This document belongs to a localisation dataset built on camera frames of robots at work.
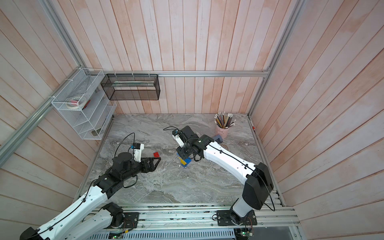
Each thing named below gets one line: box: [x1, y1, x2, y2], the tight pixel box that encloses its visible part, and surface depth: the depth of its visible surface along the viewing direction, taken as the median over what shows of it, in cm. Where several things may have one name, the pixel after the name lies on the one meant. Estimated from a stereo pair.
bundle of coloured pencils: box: [214, 111, 236, 129], surface depth 103 cm
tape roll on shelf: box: [66, 96, 86, 109], surface depth 74 cm
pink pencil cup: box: [214, 124, 230, 139], surface depth 102 cm
